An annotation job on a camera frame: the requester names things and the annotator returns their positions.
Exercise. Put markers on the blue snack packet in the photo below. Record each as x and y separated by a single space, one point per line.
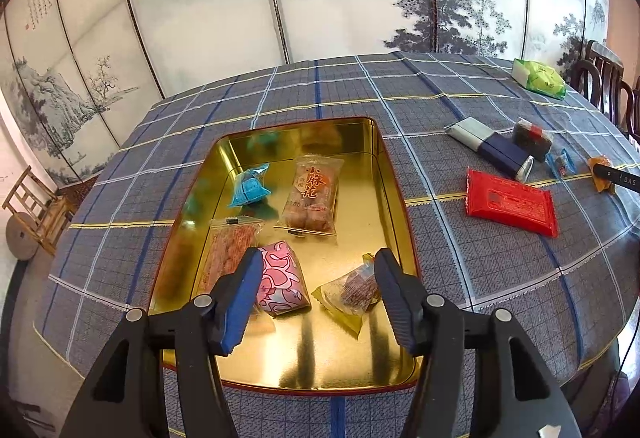
247 185

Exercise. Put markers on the clear fried dough twist packet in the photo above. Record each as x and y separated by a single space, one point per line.
310 200

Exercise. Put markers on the grey plaid tablecloth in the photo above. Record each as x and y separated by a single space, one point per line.
475 293

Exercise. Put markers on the light wooden chair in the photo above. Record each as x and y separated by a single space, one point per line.
40 208

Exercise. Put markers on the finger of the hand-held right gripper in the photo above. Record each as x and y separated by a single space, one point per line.
622 180

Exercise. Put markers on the orange snack packet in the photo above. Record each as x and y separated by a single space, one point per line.
602 165

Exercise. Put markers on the clear pink meat snack packet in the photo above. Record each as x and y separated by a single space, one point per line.
227 248

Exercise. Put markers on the small clear blue-ended candy packet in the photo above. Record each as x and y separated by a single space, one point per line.
560 165

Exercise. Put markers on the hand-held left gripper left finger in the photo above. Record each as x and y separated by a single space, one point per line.
242 303

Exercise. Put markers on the round stone disc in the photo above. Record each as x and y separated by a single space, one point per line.
20 238

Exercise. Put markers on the green snack packet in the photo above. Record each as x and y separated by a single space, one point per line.
540 77

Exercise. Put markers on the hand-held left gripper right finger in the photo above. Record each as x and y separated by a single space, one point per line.
395 298

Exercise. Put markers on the grey and navy snack packet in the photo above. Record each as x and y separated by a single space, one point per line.
492 145

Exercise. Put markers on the dark snack packet red label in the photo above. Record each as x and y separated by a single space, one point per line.
532 140

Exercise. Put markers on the painted folding screen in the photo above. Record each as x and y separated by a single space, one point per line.
200 17

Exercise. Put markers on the pink patterned snack packet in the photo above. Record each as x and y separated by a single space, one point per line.
282 280

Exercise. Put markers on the red tin box gold inside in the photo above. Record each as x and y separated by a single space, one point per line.
320 358

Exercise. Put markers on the yellow clear snack packet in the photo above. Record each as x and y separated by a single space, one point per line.
347 295

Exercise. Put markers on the dark wooden chair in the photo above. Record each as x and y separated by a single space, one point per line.
600 72

